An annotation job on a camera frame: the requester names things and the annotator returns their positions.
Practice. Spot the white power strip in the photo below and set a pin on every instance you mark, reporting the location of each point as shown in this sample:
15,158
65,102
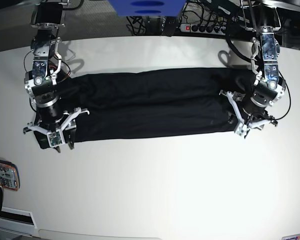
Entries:
202,29

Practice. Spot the label sticker on table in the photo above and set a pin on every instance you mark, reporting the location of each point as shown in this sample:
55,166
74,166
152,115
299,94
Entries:
291,237

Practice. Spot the black T-shirt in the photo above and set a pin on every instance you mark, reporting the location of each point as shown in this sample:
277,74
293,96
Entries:
152,104

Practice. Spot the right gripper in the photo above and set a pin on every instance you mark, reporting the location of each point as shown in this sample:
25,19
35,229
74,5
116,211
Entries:
54,127

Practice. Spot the blue plastic bin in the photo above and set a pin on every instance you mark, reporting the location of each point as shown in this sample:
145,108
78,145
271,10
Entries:
142,8

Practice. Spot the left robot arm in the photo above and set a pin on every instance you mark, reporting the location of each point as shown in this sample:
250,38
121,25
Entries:
267,86

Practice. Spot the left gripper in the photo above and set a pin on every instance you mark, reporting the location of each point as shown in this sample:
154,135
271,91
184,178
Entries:
245,114

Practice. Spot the white device at table edge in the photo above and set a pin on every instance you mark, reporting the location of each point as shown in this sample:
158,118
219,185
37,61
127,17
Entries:
17,221

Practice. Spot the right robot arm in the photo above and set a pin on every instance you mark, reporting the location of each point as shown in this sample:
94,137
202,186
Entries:
46,73

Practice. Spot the orange blue parts box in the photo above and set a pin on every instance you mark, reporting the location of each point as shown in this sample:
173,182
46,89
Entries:
9,176

